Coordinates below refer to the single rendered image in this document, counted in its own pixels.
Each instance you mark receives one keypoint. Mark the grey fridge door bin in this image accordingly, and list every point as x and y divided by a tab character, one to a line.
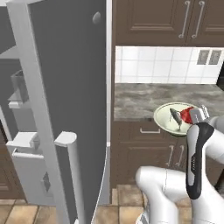
19	86

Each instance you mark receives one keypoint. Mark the grey wall socket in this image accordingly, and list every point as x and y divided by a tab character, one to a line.
203	57
215	57

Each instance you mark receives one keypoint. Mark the grey fridge body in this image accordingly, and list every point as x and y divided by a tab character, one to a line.
6	32

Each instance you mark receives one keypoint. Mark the brown drawer front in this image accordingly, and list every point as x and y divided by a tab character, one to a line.
131	130

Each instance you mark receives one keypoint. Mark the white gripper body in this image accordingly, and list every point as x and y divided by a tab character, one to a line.
197	115

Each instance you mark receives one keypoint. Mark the pale green bowl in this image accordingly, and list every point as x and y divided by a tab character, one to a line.
164	119

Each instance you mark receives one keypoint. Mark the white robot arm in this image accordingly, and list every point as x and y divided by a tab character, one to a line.
163	192

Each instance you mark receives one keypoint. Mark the white fridge door bin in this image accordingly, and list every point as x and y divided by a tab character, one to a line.
27	172

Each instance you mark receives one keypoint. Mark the red steak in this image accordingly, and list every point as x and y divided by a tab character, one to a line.
186	115

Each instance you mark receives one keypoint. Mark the brown cupboard beside fridge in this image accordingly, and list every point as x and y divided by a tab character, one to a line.
8	175

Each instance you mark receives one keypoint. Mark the brown upper cupboard door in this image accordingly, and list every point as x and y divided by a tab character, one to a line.
213	20
148	20

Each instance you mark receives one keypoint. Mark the grey fridge door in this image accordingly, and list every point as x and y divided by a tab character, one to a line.
73	81

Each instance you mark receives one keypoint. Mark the black appliance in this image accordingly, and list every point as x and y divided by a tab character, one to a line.
221	74

